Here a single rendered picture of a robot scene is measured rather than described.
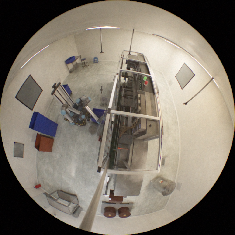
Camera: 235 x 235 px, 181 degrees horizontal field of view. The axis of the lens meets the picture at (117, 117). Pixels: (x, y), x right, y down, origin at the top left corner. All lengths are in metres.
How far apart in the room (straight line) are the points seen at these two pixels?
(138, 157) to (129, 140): 0.42
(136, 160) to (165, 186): 1.58
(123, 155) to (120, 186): 0.75
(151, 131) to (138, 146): 0.58
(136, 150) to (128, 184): 0.79
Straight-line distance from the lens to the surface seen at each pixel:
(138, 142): 1.56
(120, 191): 1.83
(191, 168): 3.78
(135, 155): 1.56
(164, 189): 2.76
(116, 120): 2.08
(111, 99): 1.08
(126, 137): 1.50
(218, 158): 3.27
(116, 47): 5.97
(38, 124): 3.01
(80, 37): 6.68
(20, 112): 4.08
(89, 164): 2.88
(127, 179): 1.68
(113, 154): 1.94
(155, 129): 1.14
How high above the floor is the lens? 2.65
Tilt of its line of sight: 68 degrees down
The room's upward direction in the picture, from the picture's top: 8 degrees clockwise
